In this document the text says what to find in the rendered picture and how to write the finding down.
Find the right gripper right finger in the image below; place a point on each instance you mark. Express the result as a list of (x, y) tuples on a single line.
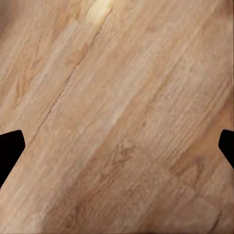
[(226, 145)]

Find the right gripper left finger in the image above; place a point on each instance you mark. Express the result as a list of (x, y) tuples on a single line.
[(11, 146)]

